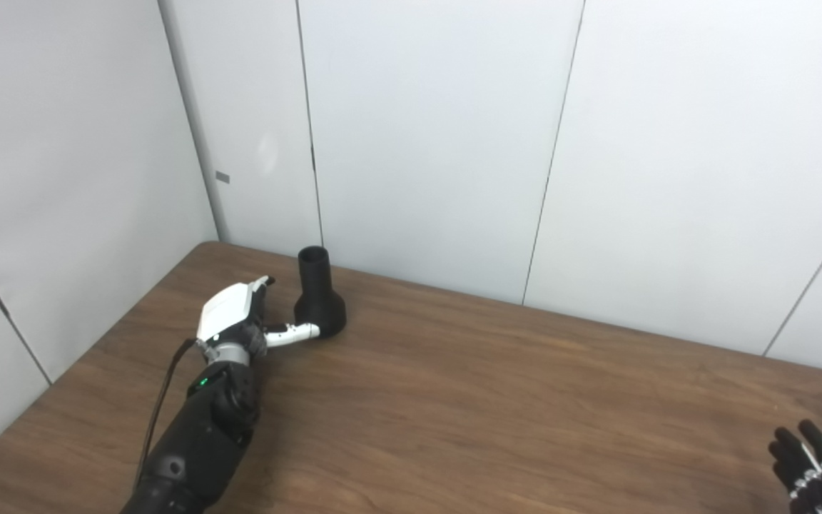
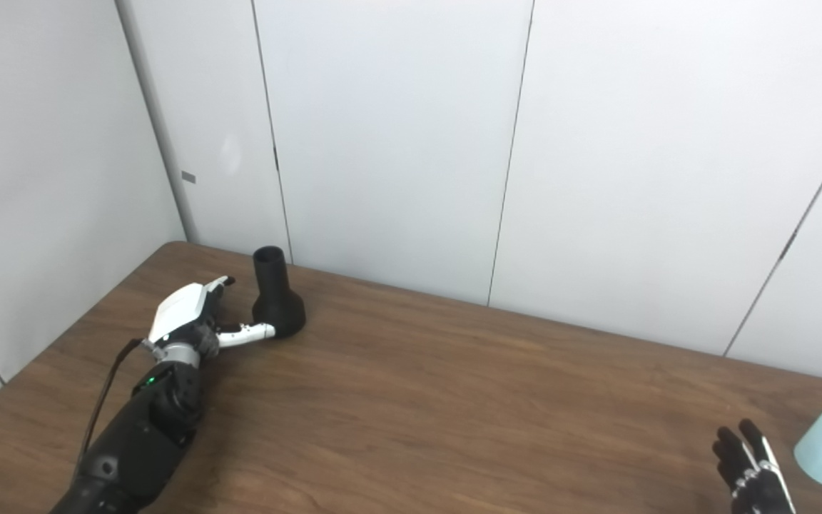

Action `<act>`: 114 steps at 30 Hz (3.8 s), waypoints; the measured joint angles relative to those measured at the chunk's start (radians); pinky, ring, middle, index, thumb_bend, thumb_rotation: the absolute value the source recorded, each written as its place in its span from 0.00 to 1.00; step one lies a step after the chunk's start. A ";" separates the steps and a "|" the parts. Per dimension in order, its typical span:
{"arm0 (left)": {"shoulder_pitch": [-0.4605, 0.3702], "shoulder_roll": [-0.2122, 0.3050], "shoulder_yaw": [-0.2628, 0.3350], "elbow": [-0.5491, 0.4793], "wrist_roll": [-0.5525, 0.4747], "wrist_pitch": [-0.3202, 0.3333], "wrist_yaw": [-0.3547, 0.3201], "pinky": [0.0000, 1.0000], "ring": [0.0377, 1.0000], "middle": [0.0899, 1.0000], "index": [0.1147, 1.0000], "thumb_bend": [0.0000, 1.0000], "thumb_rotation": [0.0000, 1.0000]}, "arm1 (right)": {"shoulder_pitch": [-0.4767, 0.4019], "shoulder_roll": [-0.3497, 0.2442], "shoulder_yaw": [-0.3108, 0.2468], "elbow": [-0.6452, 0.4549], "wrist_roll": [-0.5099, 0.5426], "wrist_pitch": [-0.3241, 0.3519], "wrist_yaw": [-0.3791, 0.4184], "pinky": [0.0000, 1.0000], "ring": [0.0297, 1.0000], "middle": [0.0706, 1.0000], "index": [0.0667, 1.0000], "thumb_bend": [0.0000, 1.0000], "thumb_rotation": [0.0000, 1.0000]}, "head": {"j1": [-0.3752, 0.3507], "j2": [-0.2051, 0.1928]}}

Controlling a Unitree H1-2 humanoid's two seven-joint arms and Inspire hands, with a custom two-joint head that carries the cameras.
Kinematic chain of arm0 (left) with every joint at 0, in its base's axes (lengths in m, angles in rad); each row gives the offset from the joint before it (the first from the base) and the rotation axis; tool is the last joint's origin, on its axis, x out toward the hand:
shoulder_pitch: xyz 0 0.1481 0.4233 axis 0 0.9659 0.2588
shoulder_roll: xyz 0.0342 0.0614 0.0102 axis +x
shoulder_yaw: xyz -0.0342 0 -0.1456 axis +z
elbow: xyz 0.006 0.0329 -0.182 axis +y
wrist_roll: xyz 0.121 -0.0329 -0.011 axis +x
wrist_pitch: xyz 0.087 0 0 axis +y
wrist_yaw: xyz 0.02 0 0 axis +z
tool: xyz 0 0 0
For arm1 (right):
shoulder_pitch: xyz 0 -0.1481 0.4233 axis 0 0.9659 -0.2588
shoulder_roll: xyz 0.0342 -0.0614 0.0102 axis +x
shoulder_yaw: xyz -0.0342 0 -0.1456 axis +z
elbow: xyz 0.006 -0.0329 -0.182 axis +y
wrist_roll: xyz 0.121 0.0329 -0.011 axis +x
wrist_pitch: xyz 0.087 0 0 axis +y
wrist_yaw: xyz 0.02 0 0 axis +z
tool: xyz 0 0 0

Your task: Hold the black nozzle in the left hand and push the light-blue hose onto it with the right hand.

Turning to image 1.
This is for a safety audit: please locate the white and black left hand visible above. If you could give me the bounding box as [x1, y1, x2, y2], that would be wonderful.
[196, 275, 322, 358]

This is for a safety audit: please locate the black nozzle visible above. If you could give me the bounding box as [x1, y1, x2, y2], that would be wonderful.
[293, 246, 347, 338]

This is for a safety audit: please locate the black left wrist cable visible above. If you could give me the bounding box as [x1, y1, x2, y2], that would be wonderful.
[133, 338, 212, 493]

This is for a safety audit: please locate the white and black right hand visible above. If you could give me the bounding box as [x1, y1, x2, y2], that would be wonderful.
[768, 420, 822, 514]

